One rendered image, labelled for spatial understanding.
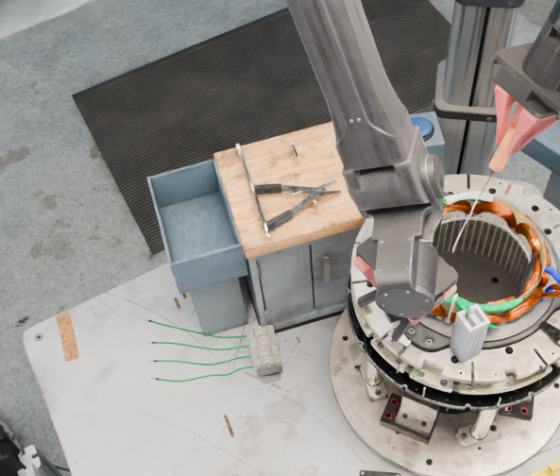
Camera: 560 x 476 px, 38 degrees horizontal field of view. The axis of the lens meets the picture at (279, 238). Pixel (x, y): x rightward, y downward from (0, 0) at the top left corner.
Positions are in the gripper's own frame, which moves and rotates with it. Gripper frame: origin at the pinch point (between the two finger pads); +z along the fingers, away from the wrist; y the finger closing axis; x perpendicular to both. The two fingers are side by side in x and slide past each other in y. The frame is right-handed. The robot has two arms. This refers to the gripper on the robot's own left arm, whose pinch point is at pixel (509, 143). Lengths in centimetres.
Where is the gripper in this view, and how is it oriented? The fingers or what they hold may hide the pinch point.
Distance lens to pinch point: 93.7
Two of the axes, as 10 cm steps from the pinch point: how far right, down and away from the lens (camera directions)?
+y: 5.6, 6.8, -4.7
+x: 7.9, -2.8, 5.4
